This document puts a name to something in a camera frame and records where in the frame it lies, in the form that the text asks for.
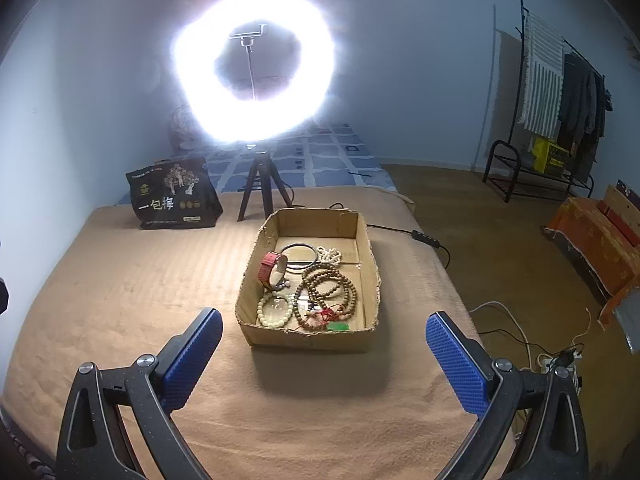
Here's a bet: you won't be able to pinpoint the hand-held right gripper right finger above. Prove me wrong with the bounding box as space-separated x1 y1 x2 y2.
425 311 590 480

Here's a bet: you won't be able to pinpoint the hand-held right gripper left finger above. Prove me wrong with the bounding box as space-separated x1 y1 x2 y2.
56 307 223 480

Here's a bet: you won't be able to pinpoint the pale bead bracelet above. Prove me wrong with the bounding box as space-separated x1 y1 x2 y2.
256 292 296 328

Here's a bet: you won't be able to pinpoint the cardboard box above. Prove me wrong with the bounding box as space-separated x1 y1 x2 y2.
235 207 383 352

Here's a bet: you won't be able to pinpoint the red leather watch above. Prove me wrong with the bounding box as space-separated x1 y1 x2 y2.
257 251 291 292

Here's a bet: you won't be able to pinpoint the green pendant with red cord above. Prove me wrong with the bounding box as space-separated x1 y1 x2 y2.
300 307 351 333

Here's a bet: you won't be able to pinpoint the blue bangle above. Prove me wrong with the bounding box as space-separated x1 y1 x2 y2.
281 242 318 273

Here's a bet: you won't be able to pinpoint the white power strip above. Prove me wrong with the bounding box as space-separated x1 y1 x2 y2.
537 350 583 376

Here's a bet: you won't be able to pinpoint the black snack bag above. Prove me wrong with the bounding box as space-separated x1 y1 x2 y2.
125 156 224 231

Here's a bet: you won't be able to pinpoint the orange cloth covered bench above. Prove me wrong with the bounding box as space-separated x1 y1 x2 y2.
542 195 640 331

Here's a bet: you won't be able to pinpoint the round electric fan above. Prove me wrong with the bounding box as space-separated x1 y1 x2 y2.
167 105 201 153

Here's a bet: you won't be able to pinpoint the yellow box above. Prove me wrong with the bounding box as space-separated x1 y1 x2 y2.
530 136 568 176

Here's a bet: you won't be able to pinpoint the wooden board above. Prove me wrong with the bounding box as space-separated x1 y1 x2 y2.
602 185 640 246

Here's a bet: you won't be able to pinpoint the blue patterned sheet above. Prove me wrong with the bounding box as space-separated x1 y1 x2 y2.
117 122 401 206

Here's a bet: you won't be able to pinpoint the dark hanging clothes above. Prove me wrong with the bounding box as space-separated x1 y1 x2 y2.
557 52 613 148

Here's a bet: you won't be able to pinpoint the striped towel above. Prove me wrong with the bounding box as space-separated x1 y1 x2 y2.
517 10 566 138

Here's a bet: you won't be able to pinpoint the black clothes rack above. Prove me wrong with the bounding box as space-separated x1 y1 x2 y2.
482 0 613 203

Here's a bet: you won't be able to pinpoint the wooden bead bracelet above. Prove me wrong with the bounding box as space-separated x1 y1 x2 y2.
295 266 358 332

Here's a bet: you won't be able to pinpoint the ring light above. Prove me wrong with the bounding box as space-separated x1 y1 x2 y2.
170 0 336 148

